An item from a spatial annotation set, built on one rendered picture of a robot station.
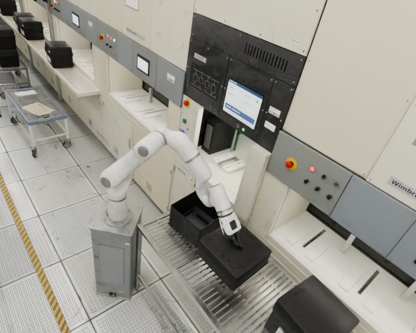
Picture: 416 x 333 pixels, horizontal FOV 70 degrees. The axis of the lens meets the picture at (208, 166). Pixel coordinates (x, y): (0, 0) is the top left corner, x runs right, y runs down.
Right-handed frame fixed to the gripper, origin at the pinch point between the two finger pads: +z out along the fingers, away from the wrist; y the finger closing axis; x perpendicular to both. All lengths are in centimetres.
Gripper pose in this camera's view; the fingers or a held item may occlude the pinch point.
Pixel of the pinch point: (236, 241)
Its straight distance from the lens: 162.2
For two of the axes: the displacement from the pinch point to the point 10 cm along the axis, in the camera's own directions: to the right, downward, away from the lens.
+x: -5.8, 1.9, 7.9
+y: 7.3, -2.9, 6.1
